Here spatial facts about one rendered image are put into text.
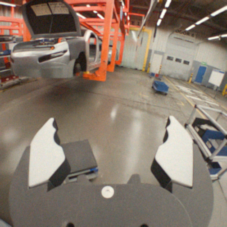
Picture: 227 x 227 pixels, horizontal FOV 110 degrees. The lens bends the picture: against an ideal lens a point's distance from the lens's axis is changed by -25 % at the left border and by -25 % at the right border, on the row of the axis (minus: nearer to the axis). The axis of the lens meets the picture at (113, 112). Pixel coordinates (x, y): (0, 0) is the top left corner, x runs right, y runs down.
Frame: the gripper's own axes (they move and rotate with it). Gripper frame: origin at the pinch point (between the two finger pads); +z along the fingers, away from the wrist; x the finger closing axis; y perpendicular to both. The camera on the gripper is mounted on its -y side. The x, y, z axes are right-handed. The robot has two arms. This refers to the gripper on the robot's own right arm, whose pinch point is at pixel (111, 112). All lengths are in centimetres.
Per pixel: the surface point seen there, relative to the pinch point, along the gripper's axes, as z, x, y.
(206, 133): 48, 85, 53
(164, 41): 1132, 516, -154
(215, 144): 36, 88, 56
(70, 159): 51, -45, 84
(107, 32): 296, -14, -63
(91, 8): 542, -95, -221
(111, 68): 489, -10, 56
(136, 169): 65, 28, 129
